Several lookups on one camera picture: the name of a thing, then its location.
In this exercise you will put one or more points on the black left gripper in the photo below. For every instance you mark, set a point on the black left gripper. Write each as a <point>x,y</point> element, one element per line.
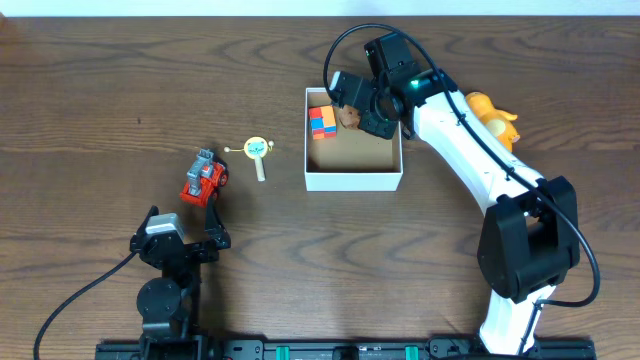
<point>187,248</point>

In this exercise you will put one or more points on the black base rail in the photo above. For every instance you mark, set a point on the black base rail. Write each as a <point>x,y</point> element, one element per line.
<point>345,350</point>

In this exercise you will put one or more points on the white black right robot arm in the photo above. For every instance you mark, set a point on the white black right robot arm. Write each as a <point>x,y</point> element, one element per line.
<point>529,239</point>

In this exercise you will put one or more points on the colourful puzzle cube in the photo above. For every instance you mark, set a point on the colourful puzzle cube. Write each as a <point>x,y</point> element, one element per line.
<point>322,122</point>

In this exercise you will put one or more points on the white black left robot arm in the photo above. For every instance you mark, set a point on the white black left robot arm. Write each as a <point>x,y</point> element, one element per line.
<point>169,304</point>

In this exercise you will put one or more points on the red toy truck grey crane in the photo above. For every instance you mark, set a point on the red toy truck grey crane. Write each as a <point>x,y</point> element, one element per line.
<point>205,177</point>

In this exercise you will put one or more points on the beige cardboard box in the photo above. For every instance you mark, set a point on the beige cardboard box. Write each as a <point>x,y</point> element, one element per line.
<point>352,161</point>

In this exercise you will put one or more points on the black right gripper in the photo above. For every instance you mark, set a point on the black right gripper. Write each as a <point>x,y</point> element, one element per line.
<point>371,123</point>

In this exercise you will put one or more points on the orange rubber animal toy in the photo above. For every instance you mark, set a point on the orange rubber animal toy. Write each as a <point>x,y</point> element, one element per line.
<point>498,122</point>

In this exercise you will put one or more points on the brown plush toy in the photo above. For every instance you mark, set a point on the brown plush toy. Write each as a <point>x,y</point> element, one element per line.
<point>348,116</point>

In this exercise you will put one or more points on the yellow cat rattle drum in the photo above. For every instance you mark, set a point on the yellow cat rattle drum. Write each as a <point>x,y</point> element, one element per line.
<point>255,148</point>

